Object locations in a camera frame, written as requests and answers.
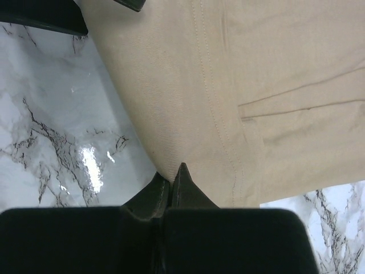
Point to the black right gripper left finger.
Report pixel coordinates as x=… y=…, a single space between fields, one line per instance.
x=118 y=239

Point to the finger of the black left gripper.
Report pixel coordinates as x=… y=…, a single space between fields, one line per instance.
x=135 y=5
x=63 y=16

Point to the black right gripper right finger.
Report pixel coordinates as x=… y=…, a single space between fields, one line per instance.
x=199 y=237

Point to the beige t shirt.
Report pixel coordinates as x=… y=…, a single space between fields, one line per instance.
x=262 y=100

